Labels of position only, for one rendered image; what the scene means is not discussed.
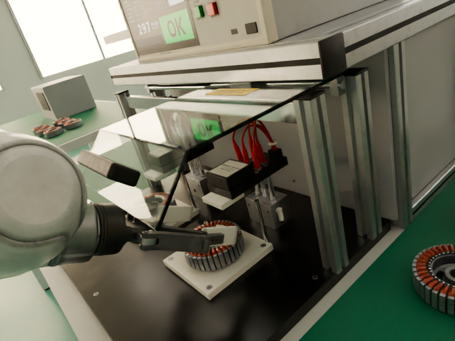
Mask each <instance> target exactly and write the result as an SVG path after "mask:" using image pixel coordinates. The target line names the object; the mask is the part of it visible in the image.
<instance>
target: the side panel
mask: <svg viewBox="0 0 455 341"><path fill-rule="evenodd" d="M387 53H388V64H389V84H390V94H391V114H392V125H393V144H394V155H395V175H396V185H397V205H398V216H399V218H398V220H396V221H393V220H391V219H390V224H391V226H394V227H395V226H396V225H399V228H400V229H406V228H407V226H408V224H410V223H411V222H412V221H413V220H414V219H415V218H416V217H417V216H418V215H419V214H420V213H421V212H422V211H423V210H424V209H425V208H426V207H427V206H428V205H429V204H430V203H431V202H432V201H433V200H434V199H435V198H436V197H437V195H438V194H439V193H440V192H441V191H442V190H443V189H444V188H445V187H446V186H447V185H448V184H449V183H450V182H451V181H452V179H453V178H454V177H455V14H454V15H453V16H450V17H449V18H446V19H445V20H442V21H441V22H438V23H436V24H434V25H432V26H430V27H428V28H426V29H425V30H423V31H421V32H419V33H417V34H415V35H413V36H411V37H409V38H407V39H405V40H403V41H401V42H399V43H397V44H395V45H393V46H391V47H389V48H387Z"/></svg>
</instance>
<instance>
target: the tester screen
mask: <svg viewBox="0 0 455 341"><path fill-rule="evenodd" d="M121 3H122V5H123V9H124V11H125V15H126V17H127V20H128V23H129V26H130V29H131V32H132V35H133V38H134V41H135V44H136V46H137V43H136V41H138V40H140V39H145V38H148V37H153V36H156V35H161V37H162V41H163V43H159V44H155V45H149V46H145V47H140V48H138V47H137V50H138V52H143V51H149V50H153V49H160V48H163V47H170V46H174V45H181V44H184V43H191V42H195V41H196V37H195V35H194V38H195V39H188V40H185V41H179V42H175V43H169V44H166V42H165V38H164V35H163V32H162V28H161V26H160V22H159V19H158V18H159V17H162V16H165V15H168V14H172V13H174V12H178V11H180V10H183V9H186V8H187V5H186V1H185V0H184V1H182V2H181V3H177V4H175V5H172V6H169V7H166V8H164V9H161V10H158V11H156V8H155V6H154V2H153V0H121ZM187 11H188V9H187ZM188 15H189V13H188ZM189 19H190V15H189ZM146 21H149V23H150V26H151V29H152V33H150V34H146V35H142V36H140V35H139V31H138V29H137V25H136V24H140V23H142V22H146ZM190 23H191V20H190ZM191 25H192V23H191ZM192 30H193V28H192ZM193 32H194V30H193Z"/></svg>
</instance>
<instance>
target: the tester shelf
mask: <svg viewBox="0 0 455 341"><path fill-rule="evenodd" d="M454 14H455V0H385V1H382V2H380V3H377V4H374V5H371V6H369V7H366V8H364V9H361V10H358V11H356V12H353V13H350V14H347V15H345V16H342V17H340V18H337V19H334V20H331V21H329V22H326V23H323V24H321V25H318V26H315V27H313V28H310V29H307V30H304V31H302V32H299V33H297V34H294V35H291V36H289V37H286V38H283V39H280V40H278V41H276V42H274V43H271V44H269V45H261V46H255V47H246V48H241V49H232V50H226V51H217V52H212V53H203V54H197V55H188V56H183V57H178V58H168V59H163V60H154V61H149V62H138V59H137V60H133V61H131V62H127V63H125V64H121V65H118V66H114V67H111V68H108V71H109V73H110V76H111V79H112V82H113V83H114V85H157V84H183V83H232V82H258V81H308V80H326V79H328V78H330V77H332V76H334V75H336V74H338V73H340V72H342V71H344V70H346V69H348V68H350V67H352V66H354V65H356V64H358V63H359V62H361V61H363V60H365V59H367V58H369V57H371V56H373V55H375V54H377V53H379V52H381V51H383V50H385V49H387V48H389V47H391V46H393V45H395V44H397V43H399V42H401V41H403V40H405V39H407V38H409V37H411V36H413V35H415V34H417V33H419V32H421V31H423V30H425V29H426V28H428V27H430V26H432V25H434V24H436V23H438V22H441V21H442V20H445V19H446V18H449V17H450V16H453V15H454Z"/></svg>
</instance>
